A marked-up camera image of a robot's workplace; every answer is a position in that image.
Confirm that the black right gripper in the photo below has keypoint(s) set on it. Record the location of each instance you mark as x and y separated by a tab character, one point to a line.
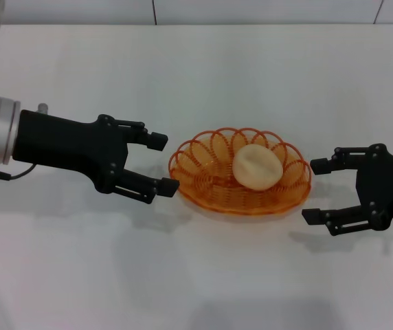
389	182

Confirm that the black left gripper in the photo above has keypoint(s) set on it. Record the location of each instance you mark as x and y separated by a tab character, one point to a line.
66	148

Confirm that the pale round bread bun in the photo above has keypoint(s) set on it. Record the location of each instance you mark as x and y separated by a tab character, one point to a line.
256	168

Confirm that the small grey round knob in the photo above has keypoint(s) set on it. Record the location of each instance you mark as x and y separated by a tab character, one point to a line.
42	108

